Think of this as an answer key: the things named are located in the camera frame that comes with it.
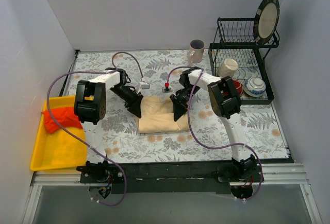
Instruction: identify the cream ceramic cup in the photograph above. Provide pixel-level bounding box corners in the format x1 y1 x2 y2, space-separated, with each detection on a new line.
218 58 238 78

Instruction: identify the beige t shirt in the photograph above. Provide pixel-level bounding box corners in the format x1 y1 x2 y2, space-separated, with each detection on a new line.
137 96 189 134

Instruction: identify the floral table mat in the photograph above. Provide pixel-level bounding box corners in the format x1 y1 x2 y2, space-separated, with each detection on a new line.
67 50 289 163

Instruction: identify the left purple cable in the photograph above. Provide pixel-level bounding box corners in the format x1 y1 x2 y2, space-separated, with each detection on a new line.
47 51 146 206

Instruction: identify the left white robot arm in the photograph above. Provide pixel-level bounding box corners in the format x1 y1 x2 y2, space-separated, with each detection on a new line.
74 68 143 183

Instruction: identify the yellow plastic tray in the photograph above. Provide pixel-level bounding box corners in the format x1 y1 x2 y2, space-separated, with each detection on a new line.
29 95 88 172

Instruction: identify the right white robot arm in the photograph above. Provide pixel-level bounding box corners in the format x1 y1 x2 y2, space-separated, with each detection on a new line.
170 66 258 182

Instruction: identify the black wire dish rack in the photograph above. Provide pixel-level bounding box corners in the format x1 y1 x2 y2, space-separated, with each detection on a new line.
208 18 279 105

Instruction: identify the aluminium frame rail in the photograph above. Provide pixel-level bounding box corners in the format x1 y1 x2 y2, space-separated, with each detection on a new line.
31 159 321 223

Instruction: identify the red bowl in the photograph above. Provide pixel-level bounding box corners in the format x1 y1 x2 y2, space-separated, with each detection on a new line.
233 79 243 96

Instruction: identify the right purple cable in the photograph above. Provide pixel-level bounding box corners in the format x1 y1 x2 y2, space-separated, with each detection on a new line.
164 66 264 201

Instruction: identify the purple cable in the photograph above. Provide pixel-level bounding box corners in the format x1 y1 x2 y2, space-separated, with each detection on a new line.
47 51 146 206
164 66 264 201

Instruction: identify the black rimmed beige plate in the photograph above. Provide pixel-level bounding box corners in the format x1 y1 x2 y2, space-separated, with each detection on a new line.
253 0 280 45

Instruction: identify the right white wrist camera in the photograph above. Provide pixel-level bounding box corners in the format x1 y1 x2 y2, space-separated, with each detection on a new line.
162 82 174 94

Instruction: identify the orange red cloth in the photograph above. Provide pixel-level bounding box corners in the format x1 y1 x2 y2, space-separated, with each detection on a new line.
42 107 83 134

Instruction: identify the white blue patterned bowl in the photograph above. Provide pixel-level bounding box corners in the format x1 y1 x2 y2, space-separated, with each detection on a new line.
243 77 266 97

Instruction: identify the pink ceramic mug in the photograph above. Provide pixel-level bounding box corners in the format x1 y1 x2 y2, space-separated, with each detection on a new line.
188 39 205 65

